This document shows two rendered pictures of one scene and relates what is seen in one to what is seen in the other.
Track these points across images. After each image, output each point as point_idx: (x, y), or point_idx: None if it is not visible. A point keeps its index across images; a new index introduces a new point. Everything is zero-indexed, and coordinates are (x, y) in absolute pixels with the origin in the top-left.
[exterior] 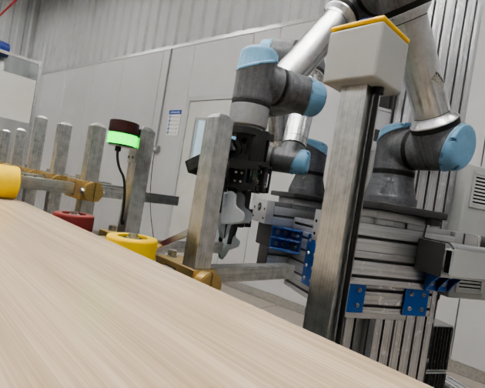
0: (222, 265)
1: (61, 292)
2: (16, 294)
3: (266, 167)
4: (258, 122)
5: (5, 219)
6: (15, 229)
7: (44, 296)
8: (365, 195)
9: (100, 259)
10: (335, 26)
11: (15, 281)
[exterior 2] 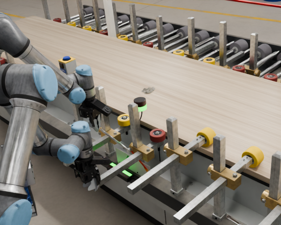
0: (97, 141)
1: (121, 93)
2: (125, 91)
3: (81, 106)
4: (84, 90)
5: (162, 115)
6: (150, 110)
7: (122, 92)
8: None
9: (123, 104)
10: (74, 58)
11: (128, 93)
